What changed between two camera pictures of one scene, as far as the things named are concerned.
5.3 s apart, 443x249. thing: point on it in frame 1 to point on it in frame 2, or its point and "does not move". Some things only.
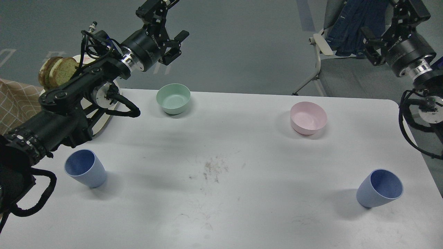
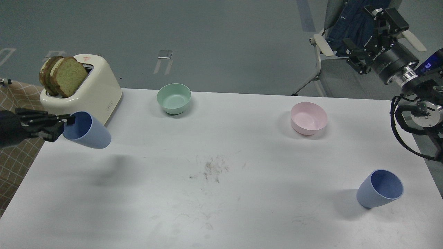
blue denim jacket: [345, 39] does not move
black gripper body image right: [403, 44] to [387, 57]
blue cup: [83, 165] to [88, 130]
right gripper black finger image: [368, 33] to [350, 43]
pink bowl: [307, 118] does not move
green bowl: [174, 98] does not move
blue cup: [379, 186] does not move
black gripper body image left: [152, 44] to [40, 123]
